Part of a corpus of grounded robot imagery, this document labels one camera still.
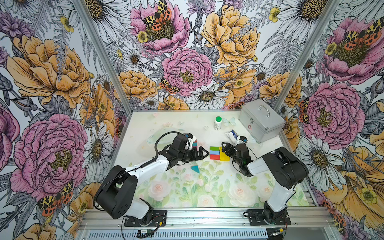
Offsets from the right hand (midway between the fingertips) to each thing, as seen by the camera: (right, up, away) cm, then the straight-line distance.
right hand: (225, 148), depth 98 cm
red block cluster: (-6, -5, -3) cm, 9 cm away
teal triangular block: (-19, -11, -8) cm, 23 cm away
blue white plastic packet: (+6, +8, +5) cm, 11 cm away
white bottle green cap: (-4, +14, +8) cm, 17 cm away
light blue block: (-6, -3, +1) cm, 7 cm away
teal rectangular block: (-20, +2, +4) cm, 20 cm away
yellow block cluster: (-2, -3, -6) cm, 7 cm away
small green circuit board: (-43, -36, -26) cm, 62 cm away
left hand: (-15, -4, -15) cm, 21 cm away
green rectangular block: (-6, 0, +2) cm, 7 cm away
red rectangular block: (-19, +6, -17) cm, 26 cm away
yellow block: (-2, -5, -6) cm, 8 cm away
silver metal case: (+23, +17, -2) cm, 29 cm away
